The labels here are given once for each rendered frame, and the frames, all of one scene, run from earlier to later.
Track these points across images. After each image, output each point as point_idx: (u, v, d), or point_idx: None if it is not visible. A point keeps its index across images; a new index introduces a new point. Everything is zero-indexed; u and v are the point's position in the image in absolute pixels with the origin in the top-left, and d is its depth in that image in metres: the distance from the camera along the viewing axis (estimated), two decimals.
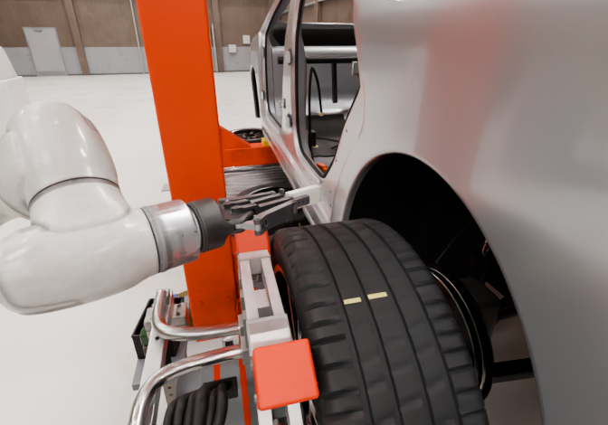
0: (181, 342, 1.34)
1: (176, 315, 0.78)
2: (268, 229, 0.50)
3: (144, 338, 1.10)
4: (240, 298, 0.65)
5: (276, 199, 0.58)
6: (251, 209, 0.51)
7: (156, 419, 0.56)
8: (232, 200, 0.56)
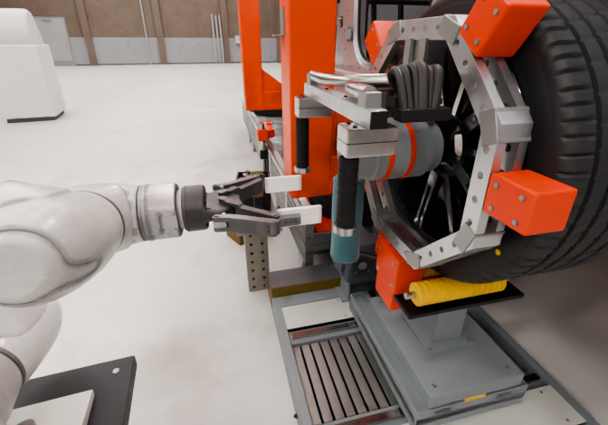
0: (270, 207, 1.42)
1: None
2: (230, 231, 0.51)
3: None
4: (407, 43, 0.73)
5: (258, 182, 0.65)
6: (231, 205, 0.54)
7: None
8: (225, 185, 0.62)
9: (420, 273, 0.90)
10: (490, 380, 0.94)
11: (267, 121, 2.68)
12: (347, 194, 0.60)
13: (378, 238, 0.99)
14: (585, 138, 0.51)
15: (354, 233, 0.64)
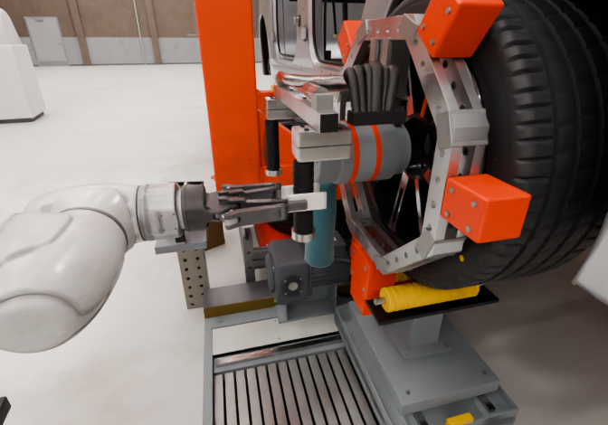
0: None
1: None
2: (242, 225, 0.53)
3: None
4: (373, 43, 0.72)
5: (273, 191, 0.62)
6: (236, 203, 0.55)
7: None
8: (232, 187, 0.61)
9: (392, 278, 0.88)
10: (465, 386, 0.93)
11: None
12: None
13: (352, 241, 0.97)
14: (541, 142, 0.49)
15: (312, 239, 0.62)
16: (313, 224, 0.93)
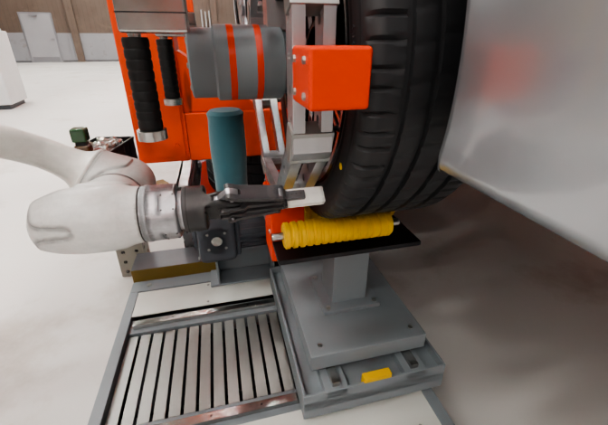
0: None
1: None
2: (242, 199, 0.52)
3: (73, 133, 0.98)
4: None
5: None
6: None
7: None
8: None
9: (299, 216, 0.79)
10: (385, 340, 0.84)
11: None
12: (137, 85, 0.49)
13: None
14: None
15: (159, 139, 0.53)
16: (217, 160, 0.84)
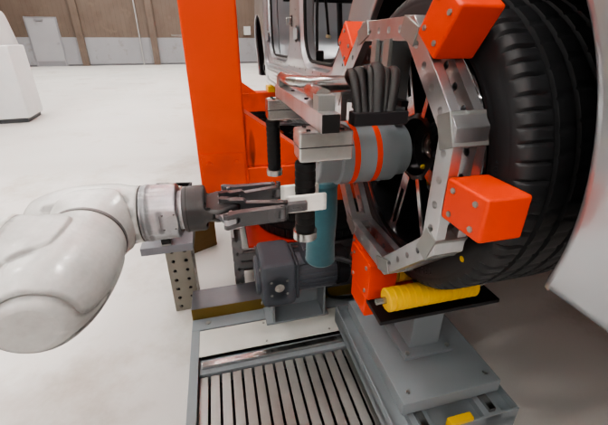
0: None
1: None
2: (241, 226, 0.53)
3: None
4: (374, 44, 0.72)
5: (272, 190, 0.62)
6: (235, 203, 0.55)
7: None
8: (232, 187, 0.61)
9: (393, 278, 0.88)
10: (466, 386, 0.93)
11: None
12: None
13: (353, 241, 0.98)
14: (542, 145, 0.50)
15: (313, 239, 0.62)
16: (314, 224, 0.93)
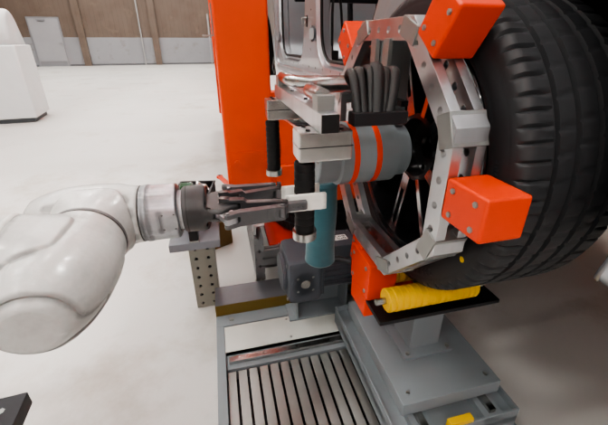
0: None
1: None
2: (242, 226, 0.53)
3: None
4: (374, 44, 0.72)
5: (273, 191, 0.62)
6: (236, 203, 0.55)
7: None
8: (232, 187, 0.61)
9: (393, 278, 0.88)
10: (466, 387, 0.93)
11: None
12: None
13: (353, 242, 0.97)
14: (542, 146, 0.49)
15: (313, 240, 0.62)
16: (314, 224, 0.93)
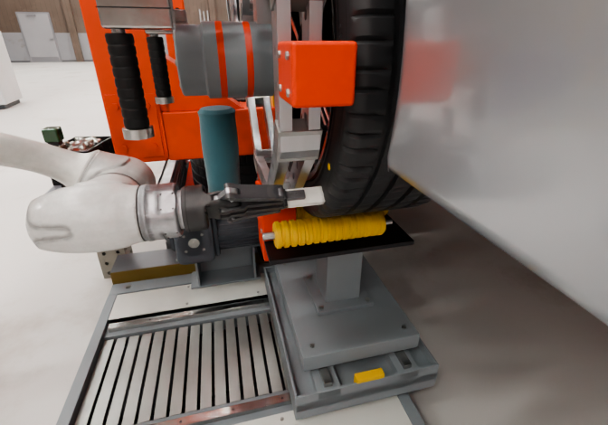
0: None
1: (175, 9, 0.75)
2: (242, 198, 0.52)
3: (46, 132, 0.97)
4: None
5: None
6: None
7: None
8: None
9: (291, 215, 0.78)
10: (379, 340, 0.83)
11: None
12: (122, 82, 0.48)
13: None
14: None
15: (145, 137, 0.52)
16: (209, 159, 0.83)
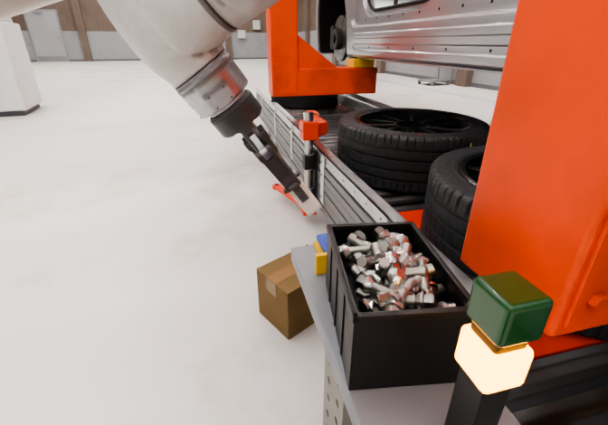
0: None
1: None
2: (265, 165, 0.50)
3: (523, 317, 0.24)
4: None
5: None
6: (270, 146, 0.53)
7: None
8: None
9: None
10: None
11: (310, 110, 1.73)
12: None
13: None
14: None
15: None
16: None
